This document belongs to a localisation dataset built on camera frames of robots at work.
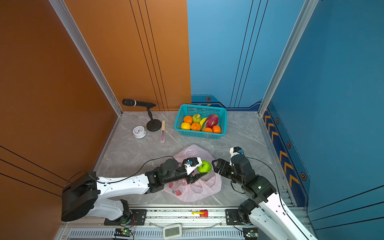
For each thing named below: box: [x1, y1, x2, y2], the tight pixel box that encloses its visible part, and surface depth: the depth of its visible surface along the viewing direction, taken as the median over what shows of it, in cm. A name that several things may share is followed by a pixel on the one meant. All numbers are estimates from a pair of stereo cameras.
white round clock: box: [131, 125, 147, 139], surface depth 106 cm
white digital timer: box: [163, 224, 183, 240], surface depth 69 cm
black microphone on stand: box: [122, 98, 162, 132], surface depth 98 cm
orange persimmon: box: [183, 115, 193, 124], surface depth 111 cm
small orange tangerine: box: [190, 122, 201, 131], surface depth 106 cm
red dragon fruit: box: [206, 114, 219, 129], surface depth 107 cm
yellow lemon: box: [180, 122, 191, 130], surface depth 107 cm
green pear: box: [192, 114, 201, 124], surface depth 111 cm
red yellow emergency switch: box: [191, 209, 209, 218], surface depth 75 cm
